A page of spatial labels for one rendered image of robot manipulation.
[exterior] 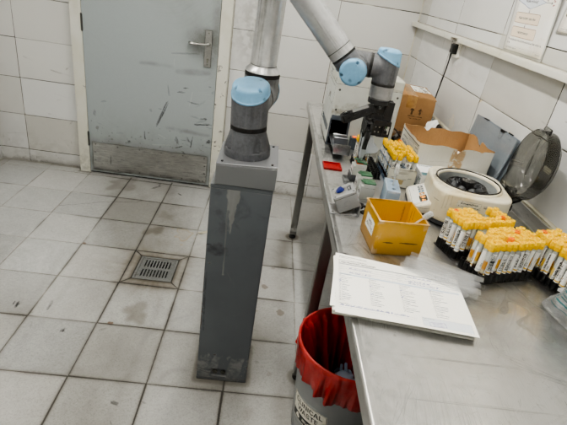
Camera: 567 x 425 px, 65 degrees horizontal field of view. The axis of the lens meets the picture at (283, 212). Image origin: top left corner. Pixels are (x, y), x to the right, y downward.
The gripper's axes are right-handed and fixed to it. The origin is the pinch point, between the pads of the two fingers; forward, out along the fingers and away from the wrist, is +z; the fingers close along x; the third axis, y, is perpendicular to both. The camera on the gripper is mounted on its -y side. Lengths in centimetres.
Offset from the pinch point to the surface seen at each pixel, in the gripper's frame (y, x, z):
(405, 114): 36, 75, 1
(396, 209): 6.2, -32.9, 2.5
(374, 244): -1.9, -46.3, 6.7
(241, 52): -54, 170, -1
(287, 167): -11, 170, 76
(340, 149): -2.8, 21.2, 5.8
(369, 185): 1.7, -15.5, 3.9
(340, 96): -4.1, 38.3, -10.7
